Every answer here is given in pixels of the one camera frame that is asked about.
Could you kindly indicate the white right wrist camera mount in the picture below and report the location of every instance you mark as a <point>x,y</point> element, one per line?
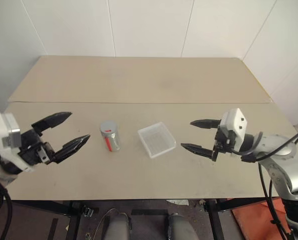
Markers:
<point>236,122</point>

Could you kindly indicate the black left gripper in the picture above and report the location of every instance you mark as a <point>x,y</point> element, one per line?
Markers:
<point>31,150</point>

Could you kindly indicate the black tape strip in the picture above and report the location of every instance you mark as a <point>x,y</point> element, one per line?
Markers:
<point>52,228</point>

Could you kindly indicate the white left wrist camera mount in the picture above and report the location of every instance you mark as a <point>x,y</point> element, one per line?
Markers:
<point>1,130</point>

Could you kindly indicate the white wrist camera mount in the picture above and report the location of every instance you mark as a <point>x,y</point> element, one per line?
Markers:
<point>1,130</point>
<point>236,122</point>

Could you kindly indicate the black table frame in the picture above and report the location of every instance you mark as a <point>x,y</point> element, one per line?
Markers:
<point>71,212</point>

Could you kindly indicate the white paper scrap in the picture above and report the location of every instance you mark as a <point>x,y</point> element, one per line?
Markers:
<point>178,202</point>

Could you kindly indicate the orange floor mat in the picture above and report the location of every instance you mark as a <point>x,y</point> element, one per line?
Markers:
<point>254,215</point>

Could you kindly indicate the silver red can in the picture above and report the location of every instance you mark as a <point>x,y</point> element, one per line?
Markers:
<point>113,141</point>

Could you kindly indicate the small metal buckle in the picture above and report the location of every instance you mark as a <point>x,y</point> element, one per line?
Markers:
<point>88,212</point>

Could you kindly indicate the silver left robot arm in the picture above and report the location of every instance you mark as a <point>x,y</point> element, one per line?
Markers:
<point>6,172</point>

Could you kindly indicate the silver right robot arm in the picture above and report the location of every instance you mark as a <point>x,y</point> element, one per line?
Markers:
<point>279,145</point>

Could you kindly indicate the grey rounded robot leg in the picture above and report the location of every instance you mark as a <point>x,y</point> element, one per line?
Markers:
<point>180,227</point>
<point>118,227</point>

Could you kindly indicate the grey bottle cap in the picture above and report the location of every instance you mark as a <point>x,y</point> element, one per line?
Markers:
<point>108,126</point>

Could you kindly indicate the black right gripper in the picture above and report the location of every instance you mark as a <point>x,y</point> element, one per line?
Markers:
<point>224,142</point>

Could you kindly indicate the clear plastic tray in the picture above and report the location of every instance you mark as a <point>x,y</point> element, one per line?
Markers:
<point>156,140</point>

